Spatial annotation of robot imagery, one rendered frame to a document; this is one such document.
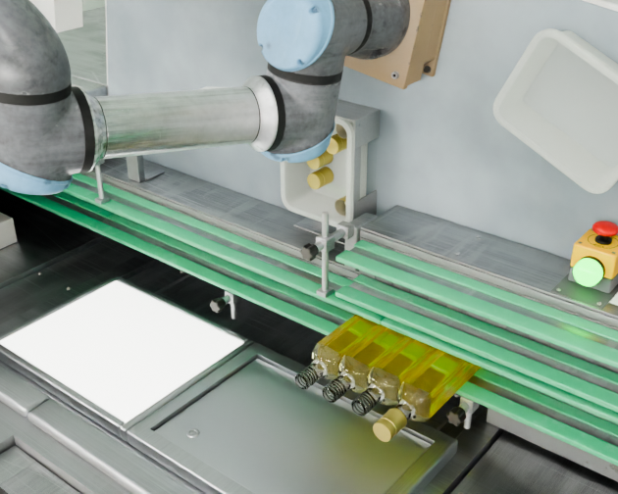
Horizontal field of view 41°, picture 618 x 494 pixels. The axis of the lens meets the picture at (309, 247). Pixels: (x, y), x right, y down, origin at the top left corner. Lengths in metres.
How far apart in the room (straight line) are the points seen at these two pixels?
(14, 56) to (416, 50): 0.65
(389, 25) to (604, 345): 0.58
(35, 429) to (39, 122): 0.69
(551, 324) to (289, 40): 0.58
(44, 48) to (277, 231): 0.77
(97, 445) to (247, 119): 0.63
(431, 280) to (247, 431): 0.42
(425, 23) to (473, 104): 0.17
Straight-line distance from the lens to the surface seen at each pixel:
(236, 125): 1.21
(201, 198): 1.85
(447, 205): 1.54
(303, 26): 1.20
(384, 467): 1.41
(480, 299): 1.35
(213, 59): 1.81
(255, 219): 1.75
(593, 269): 1.34
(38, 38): 1.07
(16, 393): 1.65
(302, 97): 1.24
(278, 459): 1.42
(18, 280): 2.08
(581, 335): 1.31
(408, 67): 1.38
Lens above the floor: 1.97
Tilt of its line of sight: 43 degrees down
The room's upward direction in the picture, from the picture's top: 121 degrees counter-clockwise
